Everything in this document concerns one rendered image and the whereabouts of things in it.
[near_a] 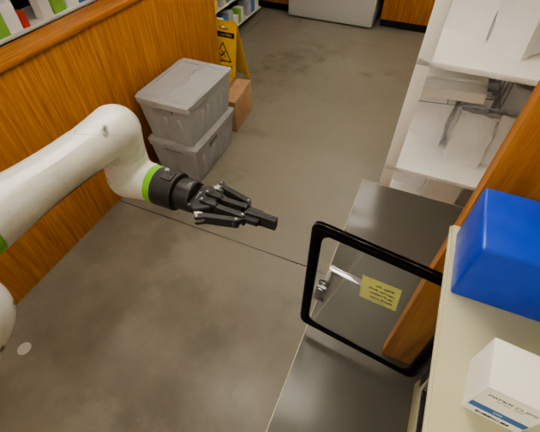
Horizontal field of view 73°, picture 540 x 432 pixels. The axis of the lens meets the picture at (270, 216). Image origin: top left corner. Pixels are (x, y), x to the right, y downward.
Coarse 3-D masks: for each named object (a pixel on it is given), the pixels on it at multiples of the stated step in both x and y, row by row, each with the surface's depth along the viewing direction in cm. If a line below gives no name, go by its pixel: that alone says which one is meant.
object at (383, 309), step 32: (320, 224) 67; (320, 256) 74; (352, 256) 68; (352, 288) 75; (384, 288) 69; (416, 288) 64; (320, 320) 92; (352, 320) 83; (384, 320) 76; (416, 320) 71; (384, 352) 85; (416, 352) 78
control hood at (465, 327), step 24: (456, 312) 42; (480, 312) 42; (504, 312) 42; (456, 336) 40; (480, 336) 40; (504, 336) 40; (528, 336) 40; (432, 360) 39; (456, 360) 38; (432, 384) 37; (456, 384) 37; (432, 408) 35; (456, 408) 35
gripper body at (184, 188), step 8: (184, 184) 81; (192, 184) 81; (200, 184) 83; (176, 192) 80; (184, 192) 80; (192, 192) 81; (200, 192) 83; (216, 192) 83; (176, 200) 81; (184, 200) 80; (192, 200) 81; (216, 200) 81; (184, 208) 82; (192, 208) 80; (200, 208) 80; (208, 208) 80
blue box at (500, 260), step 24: (480, 216) 41; (504, 216) 40; (528, 216) 40; (456, 240) 48; (480, 240) 38; (504, 240) 38; (528, 240) 38; (456, 264) 44; (480, 264) 39; (504, 264) 37; (528, 264) 36; (456, 288) 43; (480, 288) 41; (504, 288) 40; (528, 288) 38; (528, 312) 41
